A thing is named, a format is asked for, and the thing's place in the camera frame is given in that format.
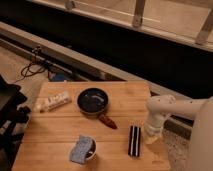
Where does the white cup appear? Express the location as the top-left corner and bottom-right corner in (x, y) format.
(83, 139), (96, 162)

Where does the blue sponge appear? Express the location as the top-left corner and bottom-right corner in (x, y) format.
(69, 135), (93, 164)

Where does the black cable on floor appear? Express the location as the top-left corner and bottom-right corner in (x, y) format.
(14, 46), (54, 83)

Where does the dark frying pan wooden handle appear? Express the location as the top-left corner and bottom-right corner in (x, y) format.
(77, 88), (117, 129)

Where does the blue object on floor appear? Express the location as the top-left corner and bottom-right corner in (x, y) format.
(49, 73), (65, 82)

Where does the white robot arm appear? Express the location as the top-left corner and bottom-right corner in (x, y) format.
(143, 95), (213, 171)

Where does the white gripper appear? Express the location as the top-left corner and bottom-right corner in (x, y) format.
(142, 113), (166, 144)

